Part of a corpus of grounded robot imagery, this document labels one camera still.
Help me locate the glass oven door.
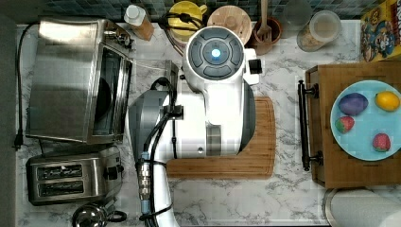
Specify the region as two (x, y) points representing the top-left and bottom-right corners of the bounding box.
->
(132, 60), (179, 93)

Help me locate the stainless steel two-slot toaster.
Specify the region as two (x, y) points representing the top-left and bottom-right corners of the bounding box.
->
(26, 147), (124, 206)

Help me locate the white-capped spice bottle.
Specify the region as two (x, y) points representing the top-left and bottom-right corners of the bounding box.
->
(124, 5), (154, 41)

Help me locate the empty clear glass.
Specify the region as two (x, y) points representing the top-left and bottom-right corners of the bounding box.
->
(280, 0), (312, 39)

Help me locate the red toy strawberry left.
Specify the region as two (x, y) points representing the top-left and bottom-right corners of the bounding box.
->
(335, 116), (355, 133)

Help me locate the clear jar with grains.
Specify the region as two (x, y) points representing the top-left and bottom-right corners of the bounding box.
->
(297, 10), (341, 52)

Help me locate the black oven power cord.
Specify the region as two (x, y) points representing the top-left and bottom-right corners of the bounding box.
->
(12, 22), (40, 151)

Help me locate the red toy strawberry right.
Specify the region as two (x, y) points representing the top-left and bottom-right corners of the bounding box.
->
(373, 133), (391, 152)

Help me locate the steel kettle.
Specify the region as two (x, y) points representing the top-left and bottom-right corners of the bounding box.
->
(72, 200), (127, 227)

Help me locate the stainless steel toaster oven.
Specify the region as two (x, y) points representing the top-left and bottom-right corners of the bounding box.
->
(26, 18), (133, 144)

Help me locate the yellow toy lemon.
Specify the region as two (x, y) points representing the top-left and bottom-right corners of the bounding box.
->
(375, 91), (400, 112)

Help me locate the brown utensil holder cup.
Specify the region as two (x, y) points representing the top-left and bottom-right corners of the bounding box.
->
(247, 17), (282, 56)

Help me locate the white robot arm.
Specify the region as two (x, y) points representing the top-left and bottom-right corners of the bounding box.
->
(128, 26), (261, 227)

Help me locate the canister with wooden lid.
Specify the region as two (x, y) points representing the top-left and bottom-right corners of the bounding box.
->
(207, 6), (253, 44)

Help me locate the light blue plate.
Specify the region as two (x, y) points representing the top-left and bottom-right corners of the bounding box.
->
(330, 80), (401, 161)

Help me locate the yellow cereal box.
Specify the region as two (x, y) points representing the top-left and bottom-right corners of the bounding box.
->
(360, 0), (401, 62)

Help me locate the wooden drawer box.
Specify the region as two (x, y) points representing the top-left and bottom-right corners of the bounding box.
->
(299, 61), (400, 188)

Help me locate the red toy strawberry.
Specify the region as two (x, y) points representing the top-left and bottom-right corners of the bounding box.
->
(373, 133), (391, 152)
(335, 116), (355, 133)

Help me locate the purple toy eggplant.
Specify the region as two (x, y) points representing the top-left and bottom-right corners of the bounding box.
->
(339, 93), (369, 115)

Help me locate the bamboo cutting board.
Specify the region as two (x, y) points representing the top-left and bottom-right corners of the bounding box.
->
(167, 96), (276, 180)

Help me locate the yellow mug stack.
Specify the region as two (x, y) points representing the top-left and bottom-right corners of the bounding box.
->
(166, 1), (207, 43)

